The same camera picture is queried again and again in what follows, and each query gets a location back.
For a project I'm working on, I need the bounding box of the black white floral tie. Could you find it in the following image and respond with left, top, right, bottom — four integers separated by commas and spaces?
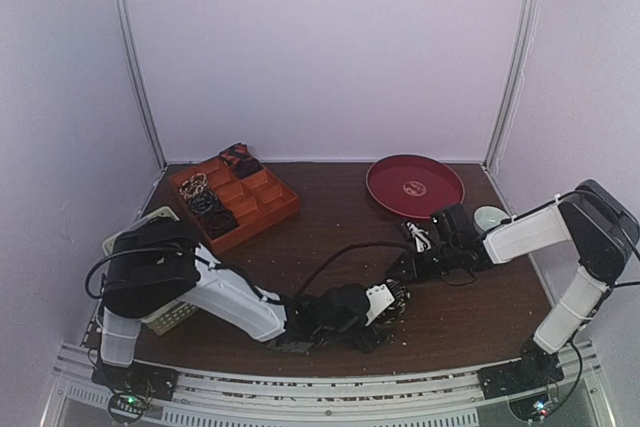
374, 279, 411, 341

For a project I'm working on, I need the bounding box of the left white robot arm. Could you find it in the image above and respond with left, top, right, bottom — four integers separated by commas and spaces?
84, 217, 404, 391

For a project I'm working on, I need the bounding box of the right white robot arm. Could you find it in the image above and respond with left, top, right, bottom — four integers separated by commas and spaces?
386, 179, 639, 389

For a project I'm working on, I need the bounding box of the red round plate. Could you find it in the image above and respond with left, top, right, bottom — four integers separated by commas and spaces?
365, 154, 465, 220

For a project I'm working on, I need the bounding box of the small celadon bowl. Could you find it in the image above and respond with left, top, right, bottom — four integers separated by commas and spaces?
473, 205, 510, 233

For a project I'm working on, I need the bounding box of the dark rolled tie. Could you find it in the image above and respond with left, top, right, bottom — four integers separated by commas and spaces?
200, 209, 238, 239

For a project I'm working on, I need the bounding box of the pale green perforated basket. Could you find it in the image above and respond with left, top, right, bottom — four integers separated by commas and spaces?
102, 205, 198, 336

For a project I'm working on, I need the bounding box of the black white rolled tie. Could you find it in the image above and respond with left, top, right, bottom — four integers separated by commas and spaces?
188, 191, 223, 216

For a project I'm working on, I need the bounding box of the beige patterned rolled tie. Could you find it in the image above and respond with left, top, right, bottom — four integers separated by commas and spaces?
179, 172, 209, 201

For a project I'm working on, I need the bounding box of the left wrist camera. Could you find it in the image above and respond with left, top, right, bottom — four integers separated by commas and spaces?
366, 281, 394, 326

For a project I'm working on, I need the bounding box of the front aluminium rail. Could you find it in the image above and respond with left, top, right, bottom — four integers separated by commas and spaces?
49, 364, 601, 427

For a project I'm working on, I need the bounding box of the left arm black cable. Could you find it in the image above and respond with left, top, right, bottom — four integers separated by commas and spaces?
84, 241, 416, 308

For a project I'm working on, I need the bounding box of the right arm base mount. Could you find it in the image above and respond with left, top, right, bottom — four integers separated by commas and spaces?
477, 339, 564, 423

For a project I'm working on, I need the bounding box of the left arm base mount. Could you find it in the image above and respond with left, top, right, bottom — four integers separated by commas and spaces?
87, 348, 179, 426

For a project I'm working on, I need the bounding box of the right aluminium frame post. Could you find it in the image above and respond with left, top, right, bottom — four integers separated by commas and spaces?
483, 0, 539, 174

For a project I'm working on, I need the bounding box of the aluminium frame post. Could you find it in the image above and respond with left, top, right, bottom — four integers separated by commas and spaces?
483, 0, 539, 174
114, 0, 168, 169

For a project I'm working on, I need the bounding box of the left aluminium frame post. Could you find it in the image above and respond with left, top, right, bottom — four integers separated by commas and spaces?
114, 0, 168, 169

